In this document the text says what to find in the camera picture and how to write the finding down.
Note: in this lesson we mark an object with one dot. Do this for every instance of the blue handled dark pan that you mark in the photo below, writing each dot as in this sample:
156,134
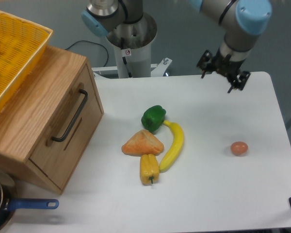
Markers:
9,200

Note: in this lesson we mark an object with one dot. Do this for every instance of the wooden top drawer black handle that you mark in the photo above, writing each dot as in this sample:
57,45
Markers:
62,145

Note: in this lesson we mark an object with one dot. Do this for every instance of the brown egg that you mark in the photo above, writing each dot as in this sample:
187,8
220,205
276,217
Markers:
238,148

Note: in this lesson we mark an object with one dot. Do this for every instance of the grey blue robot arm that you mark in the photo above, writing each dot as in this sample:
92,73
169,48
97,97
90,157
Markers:
243,20

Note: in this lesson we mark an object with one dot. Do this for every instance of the yellow bell pepper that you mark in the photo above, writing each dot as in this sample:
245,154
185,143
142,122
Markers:
149,169

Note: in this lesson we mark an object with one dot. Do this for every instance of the wooden drawer cabinet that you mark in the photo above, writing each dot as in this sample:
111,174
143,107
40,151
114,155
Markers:
28,113

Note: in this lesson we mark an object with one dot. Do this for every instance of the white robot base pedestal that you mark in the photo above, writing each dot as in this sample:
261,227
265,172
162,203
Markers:
132,47

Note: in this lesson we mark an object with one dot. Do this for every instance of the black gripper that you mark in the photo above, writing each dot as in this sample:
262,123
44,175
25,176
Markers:
224,66

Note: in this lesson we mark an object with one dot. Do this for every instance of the yellow plastic basket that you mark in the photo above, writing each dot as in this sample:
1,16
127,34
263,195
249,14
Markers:
22,43

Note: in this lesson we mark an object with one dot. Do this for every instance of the green bell pepper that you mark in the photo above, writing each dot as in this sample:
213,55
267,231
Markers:
153,118

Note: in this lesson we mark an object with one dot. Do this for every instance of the yellow banana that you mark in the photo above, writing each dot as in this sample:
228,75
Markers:
176,147

